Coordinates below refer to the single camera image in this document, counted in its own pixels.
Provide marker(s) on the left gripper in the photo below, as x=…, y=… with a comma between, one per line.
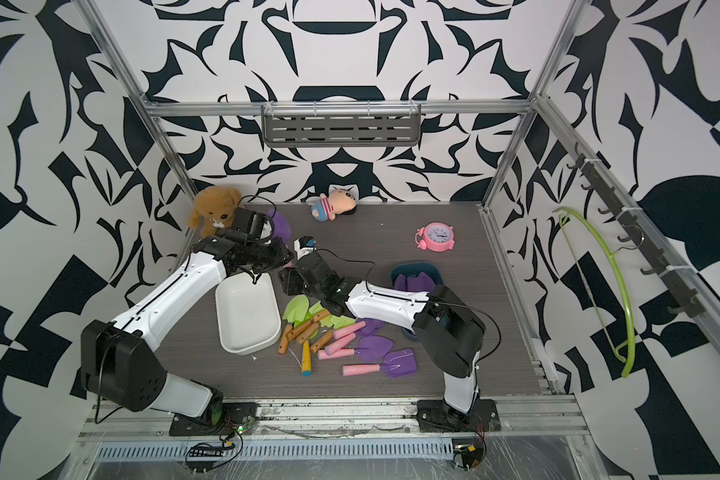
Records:
x=281, y=248

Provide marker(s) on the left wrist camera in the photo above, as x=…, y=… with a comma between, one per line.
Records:
x=256, y=227

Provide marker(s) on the pink alarm clock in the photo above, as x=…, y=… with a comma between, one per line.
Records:
x=435, y=237

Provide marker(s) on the small plush doll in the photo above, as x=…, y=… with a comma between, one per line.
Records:
x=327, y=207

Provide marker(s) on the teal storage box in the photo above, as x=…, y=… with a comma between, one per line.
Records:
x=412, y=269

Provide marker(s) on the purple pointed shovel pink handle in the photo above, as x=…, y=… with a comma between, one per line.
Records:
x=422, y=283

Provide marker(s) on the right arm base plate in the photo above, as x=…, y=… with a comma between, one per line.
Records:
x=436, y=416

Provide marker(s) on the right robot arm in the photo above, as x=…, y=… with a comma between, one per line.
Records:
x=449, y=331

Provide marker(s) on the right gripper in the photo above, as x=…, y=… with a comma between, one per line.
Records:
x=288, y=279

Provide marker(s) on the black power strip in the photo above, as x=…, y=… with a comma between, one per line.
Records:
x=204, y=452

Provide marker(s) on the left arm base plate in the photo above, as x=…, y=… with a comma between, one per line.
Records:
x=220, y=419

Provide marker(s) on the green shovel wooden handle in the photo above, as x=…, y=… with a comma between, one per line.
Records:
x=308, y=328
x=330, y=324
x=294, y=315

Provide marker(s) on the white storage tray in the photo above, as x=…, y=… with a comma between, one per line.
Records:
x=248, y=314

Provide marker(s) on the black hook rail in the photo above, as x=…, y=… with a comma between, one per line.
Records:
x=619, y=205

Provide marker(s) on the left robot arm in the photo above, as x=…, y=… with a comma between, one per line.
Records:
x=118, y=361

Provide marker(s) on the black connector box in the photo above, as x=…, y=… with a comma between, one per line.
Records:
x=467, y=457

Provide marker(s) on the brown teddy bear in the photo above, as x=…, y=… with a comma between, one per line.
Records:
x=214, y=209

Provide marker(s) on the grey wall shelf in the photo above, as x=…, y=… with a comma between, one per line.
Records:
x=341, y=124

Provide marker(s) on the purple square scoop pink handle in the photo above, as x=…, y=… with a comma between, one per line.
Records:
x=280, y=226

